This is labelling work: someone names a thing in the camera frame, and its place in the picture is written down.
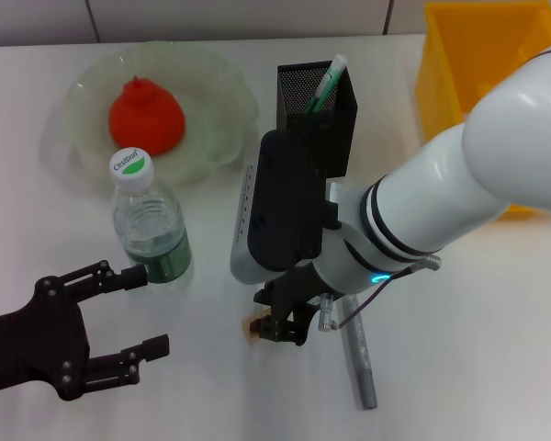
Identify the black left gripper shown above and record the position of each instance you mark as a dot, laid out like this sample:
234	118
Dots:
32	344

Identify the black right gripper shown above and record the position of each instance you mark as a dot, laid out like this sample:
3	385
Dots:
294	294

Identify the clear plastic water bottle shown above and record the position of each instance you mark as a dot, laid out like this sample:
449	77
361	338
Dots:
149	220

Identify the grey marker pen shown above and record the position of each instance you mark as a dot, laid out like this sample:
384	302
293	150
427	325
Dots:
363	363

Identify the orange toy fruit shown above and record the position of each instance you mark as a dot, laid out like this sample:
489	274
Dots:
147	119

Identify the green pen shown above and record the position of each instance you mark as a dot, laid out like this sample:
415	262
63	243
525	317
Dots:
326	85

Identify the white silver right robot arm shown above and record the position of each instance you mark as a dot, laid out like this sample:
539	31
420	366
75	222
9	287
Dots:
441	197

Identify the black mesh pen holder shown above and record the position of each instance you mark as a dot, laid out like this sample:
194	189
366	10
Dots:
340	133

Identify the pale green glass fruit plate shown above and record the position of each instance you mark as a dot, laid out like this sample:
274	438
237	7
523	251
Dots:
211	115

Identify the yellow plastic bin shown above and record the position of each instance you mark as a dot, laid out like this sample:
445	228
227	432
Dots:
445	82

